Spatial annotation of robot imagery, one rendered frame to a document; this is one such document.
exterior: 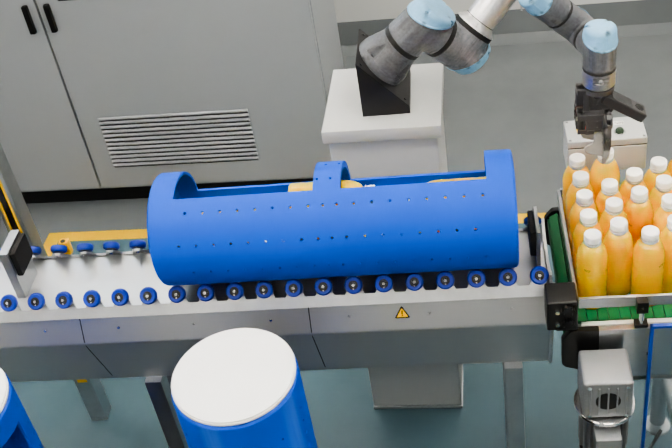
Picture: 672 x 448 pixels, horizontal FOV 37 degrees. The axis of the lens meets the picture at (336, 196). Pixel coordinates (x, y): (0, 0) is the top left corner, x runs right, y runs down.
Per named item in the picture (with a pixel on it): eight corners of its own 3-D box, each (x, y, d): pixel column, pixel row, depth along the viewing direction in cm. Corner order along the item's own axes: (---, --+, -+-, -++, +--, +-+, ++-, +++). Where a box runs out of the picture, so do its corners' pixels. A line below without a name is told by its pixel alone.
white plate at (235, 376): (312, 395, 210) (313, 399, 211) (274, 311, 232) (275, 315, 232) (185, 441, 205) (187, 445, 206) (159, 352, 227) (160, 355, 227)
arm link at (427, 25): (385, 15, 266) (420, -20, 259) (420, 38, 273) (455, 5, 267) (391, 43, 258) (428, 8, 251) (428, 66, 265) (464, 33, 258)
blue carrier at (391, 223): (187, 244, 272) (165, 152, 257) (513, 224, 260) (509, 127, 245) (163, 309, 248) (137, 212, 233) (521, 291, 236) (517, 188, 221)
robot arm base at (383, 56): (360, 33, 274) (385, 8, 269) (401, 65, 279) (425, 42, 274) (357, 61, 262) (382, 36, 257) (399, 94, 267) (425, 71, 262)
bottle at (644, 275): (624, 296, 239) (627, 237, 227) (643, 281, 242) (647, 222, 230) (647, 311, 234) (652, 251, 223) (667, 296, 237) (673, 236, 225)
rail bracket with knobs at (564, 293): (543, 308, 240) (543, 277, 234) (574, 306, 239) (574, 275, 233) (547, 338, 232) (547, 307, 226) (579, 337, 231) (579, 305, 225)
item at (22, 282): (29, 272, 273) (10, 229, 263) (43, 272, 272) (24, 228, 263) (17, 298, 265) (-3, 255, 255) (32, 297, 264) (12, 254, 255)
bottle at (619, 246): (623, 300, 238) (626, 242, 226) (595, 290, 241) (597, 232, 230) (636, 283, 242) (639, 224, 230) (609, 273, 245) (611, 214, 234)
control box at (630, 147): (563, 151, 271) (563, 120, 264) (639, 146, 268) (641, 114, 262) (567, 173, 263) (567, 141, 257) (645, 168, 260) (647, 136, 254)
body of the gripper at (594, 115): (573, 119, 243) (574, 77, 236) (610, 117, 242) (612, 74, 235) (577, 137, 237) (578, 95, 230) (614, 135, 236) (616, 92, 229)
